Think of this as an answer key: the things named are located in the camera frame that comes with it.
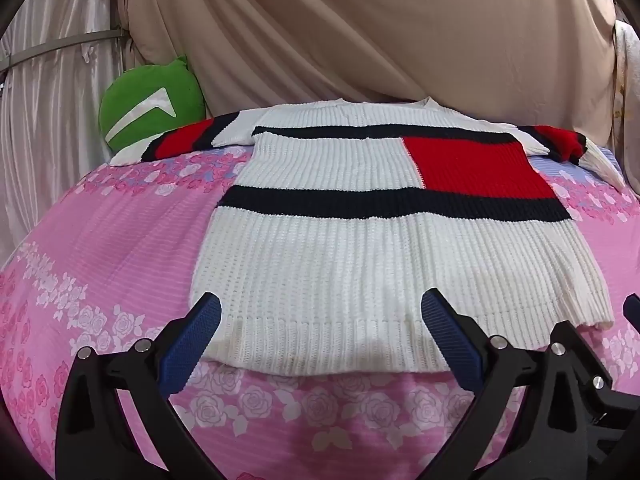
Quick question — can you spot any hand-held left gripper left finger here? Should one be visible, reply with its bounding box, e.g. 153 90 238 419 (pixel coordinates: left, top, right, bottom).
55 290 223 480

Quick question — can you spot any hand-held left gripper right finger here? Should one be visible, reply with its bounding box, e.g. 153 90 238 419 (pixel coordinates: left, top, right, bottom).
421 287 627 480

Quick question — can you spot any white red navy knit sweater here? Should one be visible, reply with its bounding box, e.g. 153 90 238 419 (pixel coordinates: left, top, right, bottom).
109 96 626 376

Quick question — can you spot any pink blue floral bedsheet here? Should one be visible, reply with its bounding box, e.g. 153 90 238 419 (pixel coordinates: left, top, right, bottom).
0 145 640 480

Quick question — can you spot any cream floral cloth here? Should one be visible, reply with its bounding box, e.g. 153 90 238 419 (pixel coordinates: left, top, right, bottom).
611 19 640 196

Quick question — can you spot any green plush pillow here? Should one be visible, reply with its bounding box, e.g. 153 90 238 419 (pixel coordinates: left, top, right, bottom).
98 55 207 153

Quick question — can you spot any white satin curtain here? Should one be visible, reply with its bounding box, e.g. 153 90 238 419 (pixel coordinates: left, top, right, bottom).
0 0 131 261

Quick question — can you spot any grey curtain band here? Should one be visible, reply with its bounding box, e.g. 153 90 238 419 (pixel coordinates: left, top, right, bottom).
0 30 130 73

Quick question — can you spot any beige draped cloth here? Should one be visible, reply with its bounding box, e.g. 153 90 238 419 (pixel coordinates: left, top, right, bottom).
117 0 621 171

